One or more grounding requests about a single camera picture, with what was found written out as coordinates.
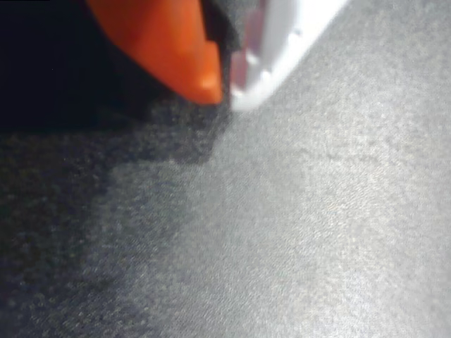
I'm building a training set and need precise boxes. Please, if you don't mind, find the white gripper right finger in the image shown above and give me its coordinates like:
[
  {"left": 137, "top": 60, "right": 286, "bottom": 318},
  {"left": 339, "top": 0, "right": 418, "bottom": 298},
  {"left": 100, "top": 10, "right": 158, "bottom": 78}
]
[{"left": 229, "top": 0, "right": 350, "bottom": 112}]

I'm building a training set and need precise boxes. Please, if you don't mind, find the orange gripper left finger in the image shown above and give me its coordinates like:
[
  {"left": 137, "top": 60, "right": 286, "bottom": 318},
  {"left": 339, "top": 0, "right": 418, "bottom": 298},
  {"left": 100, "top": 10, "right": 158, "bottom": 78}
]
[{"left": 86, "top": 0, "right": 224, "bottom": 106}]

